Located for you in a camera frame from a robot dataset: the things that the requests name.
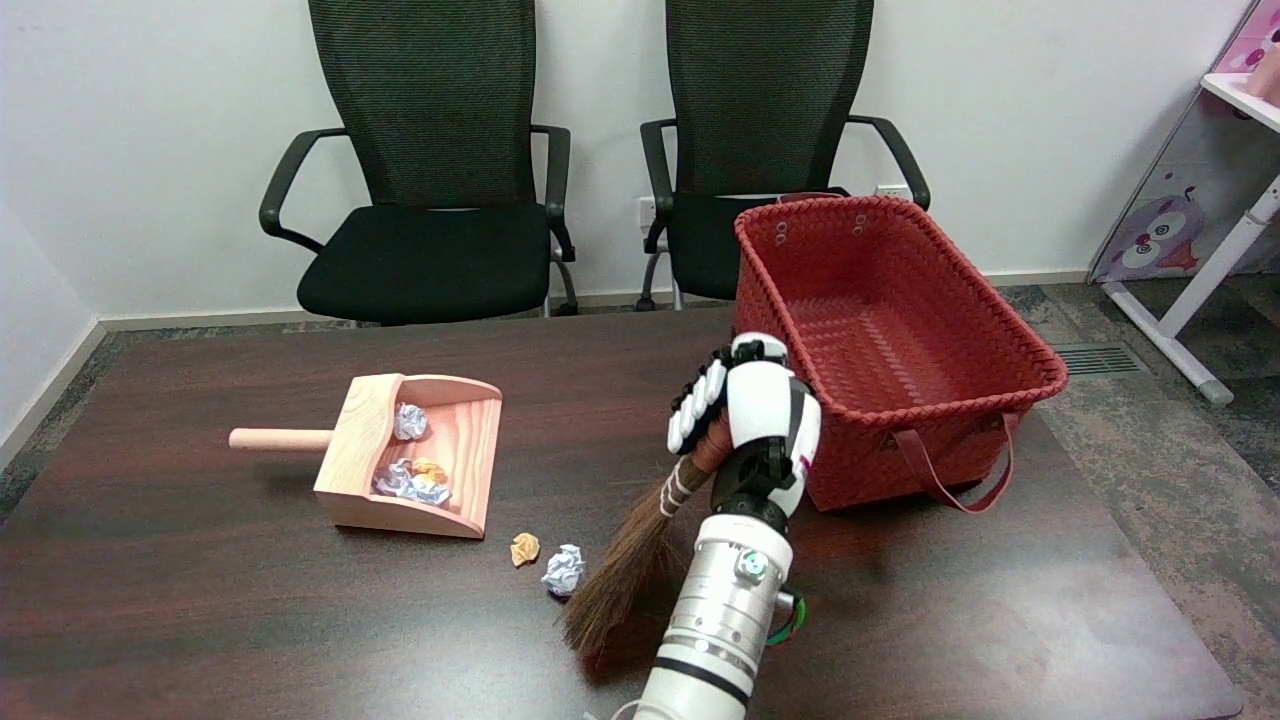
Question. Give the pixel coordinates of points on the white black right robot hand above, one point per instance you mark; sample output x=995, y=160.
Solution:
x=765, y=410

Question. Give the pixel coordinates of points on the brown straw hand broom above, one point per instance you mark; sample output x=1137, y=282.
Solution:
x=620, y=590

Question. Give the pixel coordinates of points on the orange paper ball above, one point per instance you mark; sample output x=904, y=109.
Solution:
x=429, y=468
x=525, y=548

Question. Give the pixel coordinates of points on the large white paper ball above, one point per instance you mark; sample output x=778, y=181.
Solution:
x=430, y=491

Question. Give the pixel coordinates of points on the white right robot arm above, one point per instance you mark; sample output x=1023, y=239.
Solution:
x=725, y=610

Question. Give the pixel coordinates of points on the wooden dustpan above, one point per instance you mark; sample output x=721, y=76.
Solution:
x=470, y=440

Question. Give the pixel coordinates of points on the red woven basket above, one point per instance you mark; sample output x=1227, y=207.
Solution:
x=800, y=300

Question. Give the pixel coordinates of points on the black mesh office chair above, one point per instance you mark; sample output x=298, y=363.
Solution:
x=430, y=260
x=760, y=100

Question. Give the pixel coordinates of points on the grey floor vent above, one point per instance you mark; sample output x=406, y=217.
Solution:
x=1100, y=359

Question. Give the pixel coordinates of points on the pink owl print shelf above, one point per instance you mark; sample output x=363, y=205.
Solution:
x=1170, y=230

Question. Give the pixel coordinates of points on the pink cylindrical container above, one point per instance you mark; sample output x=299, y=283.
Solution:
x=1265, y=75

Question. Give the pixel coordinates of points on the white wall socket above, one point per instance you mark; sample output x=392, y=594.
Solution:
x=647, y=214
x=890, y=190

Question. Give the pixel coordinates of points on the white desk leg frame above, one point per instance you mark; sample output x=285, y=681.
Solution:
x=1215, y=270

